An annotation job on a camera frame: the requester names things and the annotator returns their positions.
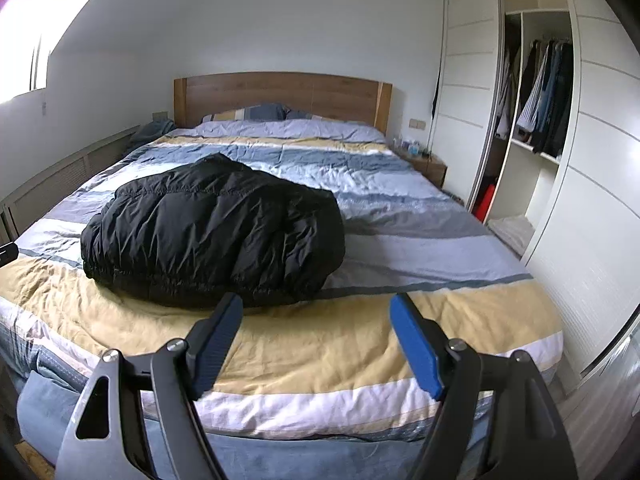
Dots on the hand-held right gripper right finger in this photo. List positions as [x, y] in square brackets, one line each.
[415, 345]

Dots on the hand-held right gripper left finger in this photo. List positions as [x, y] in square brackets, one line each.
[215, 350]

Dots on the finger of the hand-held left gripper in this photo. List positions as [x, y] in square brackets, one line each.
[7, 253]

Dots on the black puffer jacket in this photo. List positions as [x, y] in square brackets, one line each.
[215, 230]

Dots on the row of hanging clothes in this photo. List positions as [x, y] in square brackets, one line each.
[545, 95]

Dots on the beige radiator cover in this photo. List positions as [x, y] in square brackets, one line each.
[65, 170]

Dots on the striped duvet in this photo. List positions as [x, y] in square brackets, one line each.
[400, 240]

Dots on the blue bed sheet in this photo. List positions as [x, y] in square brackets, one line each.
[310, 460]

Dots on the red bag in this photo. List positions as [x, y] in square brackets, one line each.
[485, 205]

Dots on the wooden nightstand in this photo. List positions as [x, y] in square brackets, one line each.
[430, 170]

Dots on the grey-blue cloth heap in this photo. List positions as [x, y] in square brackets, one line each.
[152, 135]

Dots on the window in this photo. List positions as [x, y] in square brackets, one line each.
[20, 60]

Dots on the white wardrobe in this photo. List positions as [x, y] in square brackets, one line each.
[590, 185]

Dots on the striped pillow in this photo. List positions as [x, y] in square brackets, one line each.
[250, 113]

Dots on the blue pillow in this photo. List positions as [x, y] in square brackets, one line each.
[310, 115]

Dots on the wooden headboard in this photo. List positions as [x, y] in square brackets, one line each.
[280, 95]

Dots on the grey wall socket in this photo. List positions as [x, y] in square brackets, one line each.
[159, 116]

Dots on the beige wall socket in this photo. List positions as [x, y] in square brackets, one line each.
[417, 123]

